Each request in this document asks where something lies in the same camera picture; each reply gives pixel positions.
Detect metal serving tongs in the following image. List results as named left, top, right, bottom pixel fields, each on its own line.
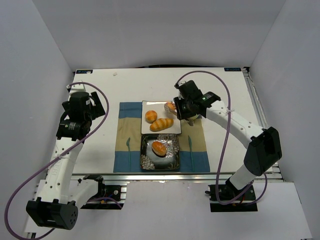
left=164, top=101, right=199, bottom=126

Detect round bread roll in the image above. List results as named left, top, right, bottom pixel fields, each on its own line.
left=164, top=102, right=176, bottom=114
left=144, top=110, right=158, bottom=124
left=151, top=141, right=167, bottom=157

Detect round bread roll top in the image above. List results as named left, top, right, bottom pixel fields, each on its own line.
left=151, top=141, right=167, bottom=157

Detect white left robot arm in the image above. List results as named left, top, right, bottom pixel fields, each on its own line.
left=26, top=91, right=106, bottom=230

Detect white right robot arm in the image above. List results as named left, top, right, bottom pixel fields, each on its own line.
left=174, top=80, right=282, bottom=197

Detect long striped bread loaf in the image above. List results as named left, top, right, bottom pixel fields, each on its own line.
left=149, top=118, right=174, bottom=132

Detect pale yellow mug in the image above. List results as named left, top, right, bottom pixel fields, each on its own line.
left=187, top=114, right=200, bottom=122

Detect white square plate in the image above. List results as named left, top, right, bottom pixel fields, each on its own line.
left=140, top=100, right=182, bottom=135

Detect green plastic knife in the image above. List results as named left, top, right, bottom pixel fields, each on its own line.
left=188, top=135, right=195, bottom=172

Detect green plastic fork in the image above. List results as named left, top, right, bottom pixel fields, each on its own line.
left=126, top=137, right=131, bottom=170

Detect blue and beige placemat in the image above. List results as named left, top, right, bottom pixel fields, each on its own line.
left=113, top=102, right=211, bottom=173

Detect black floral square plate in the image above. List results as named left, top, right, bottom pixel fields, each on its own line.
left=140, top=133, right=181, bottom=171

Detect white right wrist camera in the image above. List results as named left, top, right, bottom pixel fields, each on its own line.
left=174, top=80, right=186, bottom=100

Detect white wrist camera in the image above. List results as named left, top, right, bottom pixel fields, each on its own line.
left=66, top=80, right=86, bottom=95
left=174, top=80, right=186, bottom=100

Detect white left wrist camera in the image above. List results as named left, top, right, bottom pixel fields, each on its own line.
left=66, top=80, right=86, bottom=95

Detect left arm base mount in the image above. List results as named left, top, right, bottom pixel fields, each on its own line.
left=77, top=174, right=124, bottom=210

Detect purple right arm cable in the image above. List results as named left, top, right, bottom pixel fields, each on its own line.
left=174, top=70, right=268, bottom=206

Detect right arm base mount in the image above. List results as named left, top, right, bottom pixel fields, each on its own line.
left=205, top=184, right=258, bottom=213

